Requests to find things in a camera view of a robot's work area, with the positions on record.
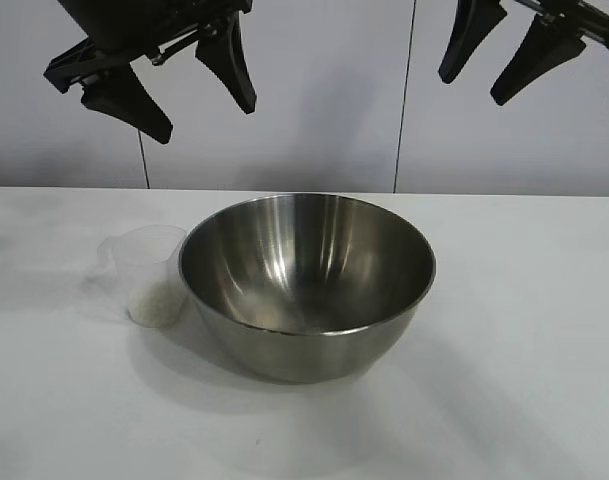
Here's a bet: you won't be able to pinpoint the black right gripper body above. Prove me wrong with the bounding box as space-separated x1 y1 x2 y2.
516 0 609 51

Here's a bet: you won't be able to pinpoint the stainless steel mixing bowl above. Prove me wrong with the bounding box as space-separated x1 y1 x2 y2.
177 192 438 385

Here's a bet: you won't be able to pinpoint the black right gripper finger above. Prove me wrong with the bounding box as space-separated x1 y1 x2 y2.
437 0 508 84
489 13 588 106

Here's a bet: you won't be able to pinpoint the white rice grains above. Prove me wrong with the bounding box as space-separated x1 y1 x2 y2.
127 279 188 330

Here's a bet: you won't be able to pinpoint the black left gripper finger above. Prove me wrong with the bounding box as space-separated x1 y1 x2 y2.
80 63 174 145
195 12 258 114

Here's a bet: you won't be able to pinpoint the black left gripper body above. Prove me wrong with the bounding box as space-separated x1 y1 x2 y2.
43 0 250 95

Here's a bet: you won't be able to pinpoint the clear plastic measuring cup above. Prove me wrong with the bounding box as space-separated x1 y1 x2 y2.
97 224 190 330

